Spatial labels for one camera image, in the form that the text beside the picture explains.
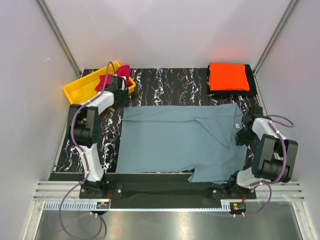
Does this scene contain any blue-grey t shirt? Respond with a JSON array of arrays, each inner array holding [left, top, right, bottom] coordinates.
[[115, 103, 247, 183]]

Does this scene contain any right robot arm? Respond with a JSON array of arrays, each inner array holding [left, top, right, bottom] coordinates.
[[226, 113, 299, 199]]

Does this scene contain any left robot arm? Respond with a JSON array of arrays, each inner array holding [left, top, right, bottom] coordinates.
[[66, 75, 129, 198]]

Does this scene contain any red t shirt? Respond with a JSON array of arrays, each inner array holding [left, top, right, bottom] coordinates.
[[95, 65, 136, 93]]

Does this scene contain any yellow plastic tray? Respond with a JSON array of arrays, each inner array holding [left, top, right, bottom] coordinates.
[[63, 61, 121, 104]]

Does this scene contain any folded black t shirt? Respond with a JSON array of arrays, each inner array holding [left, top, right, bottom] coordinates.
[[207, 64, 257, 96]]

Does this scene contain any folded orange t shirt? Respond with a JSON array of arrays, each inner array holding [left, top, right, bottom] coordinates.
[[208, 62, 250, 92]]

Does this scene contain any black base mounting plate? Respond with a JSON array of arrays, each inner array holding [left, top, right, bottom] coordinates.
[[79, 173, 254, 200]]

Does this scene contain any left aluminium corner post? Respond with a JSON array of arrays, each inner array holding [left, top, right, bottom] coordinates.
[[35, 0, 82, 78]]

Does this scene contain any aluminium corner post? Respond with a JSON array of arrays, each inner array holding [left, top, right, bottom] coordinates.
[[35, 0, 82, 78], [252, 0, 300, 75]]

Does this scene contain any aluminium frame rail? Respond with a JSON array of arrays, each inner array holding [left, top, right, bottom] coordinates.
[[33, 181, 305, 214]]

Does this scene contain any right aluminium corner post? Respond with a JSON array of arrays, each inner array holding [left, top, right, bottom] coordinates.
[[252, 0, 300, 75]]

